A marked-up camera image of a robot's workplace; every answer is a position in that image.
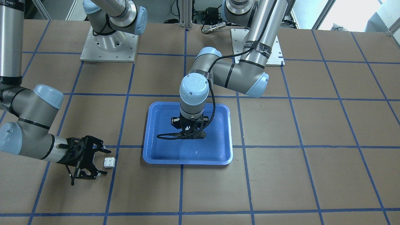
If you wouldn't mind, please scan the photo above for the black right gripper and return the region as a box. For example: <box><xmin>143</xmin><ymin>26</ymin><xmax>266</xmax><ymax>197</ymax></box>
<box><xmin>59</xmin><ymin>135</ymin><xmax>112</xmax><ymax>186</ymax></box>

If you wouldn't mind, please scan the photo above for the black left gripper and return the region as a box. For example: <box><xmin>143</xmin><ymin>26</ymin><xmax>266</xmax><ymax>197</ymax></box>
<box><xmin>171</xmin><ymin>115</ymin><xmax>209</xmax><ymax>139</ymax></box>

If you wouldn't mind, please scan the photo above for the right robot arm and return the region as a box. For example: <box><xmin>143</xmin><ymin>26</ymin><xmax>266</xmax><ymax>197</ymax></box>
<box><xmin>1</xmin><ymin>0</ymin><xmax>148</xmax><ymax>185</ymax></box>

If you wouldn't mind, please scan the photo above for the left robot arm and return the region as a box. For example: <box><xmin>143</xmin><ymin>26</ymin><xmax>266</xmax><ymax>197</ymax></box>
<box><xmin>157</xmin><ymin>0</ymin><xmax>288</xmax><ymax>140</ymax></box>

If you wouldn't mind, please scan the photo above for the white block near left arm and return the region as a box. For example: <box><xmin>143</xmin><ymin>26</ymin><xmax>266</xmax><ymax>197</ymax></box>
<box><xmin>103</xmin><ymin>157</ymin><xmax>116</xmax><ymax>168</ymax></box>

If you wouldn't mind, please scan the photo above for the blue plastic tray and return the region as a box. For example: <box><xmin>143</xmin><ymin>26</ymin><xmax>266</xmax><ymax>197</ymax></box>
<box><xmin>143</xmin><ymin>102</ymin><xmax>233</xmax><ymax>165</ymax></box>

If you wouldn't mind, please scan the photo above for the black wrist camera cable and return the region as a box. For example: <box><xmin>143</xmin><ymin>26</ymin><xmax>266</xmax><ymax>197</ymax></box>
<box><xmin>156</xmin><ymin>0</ymin><xmax>278</xmax><ymax>140</ymax></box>

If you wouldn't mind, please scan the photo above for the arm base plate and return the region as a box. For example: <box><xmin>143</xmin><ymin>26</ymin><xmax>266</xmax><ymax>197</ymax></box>
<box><xmin>80</xmin><ymin>27</ymin><xmax>139</xmax><ymax>63</ymax></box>
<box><xmin>230</xmin><ymin>28</ymin><xmax>285</xmax><ymax>67</ymax></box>

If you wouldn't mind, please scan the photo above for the aluminium frame post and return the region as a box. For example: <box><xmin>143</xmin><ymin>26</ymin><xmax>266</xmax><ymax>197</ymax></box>
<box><xmin>177</xmin><ymin>0</ymin><xmax>193</xmax><ymax>30</ymax></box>

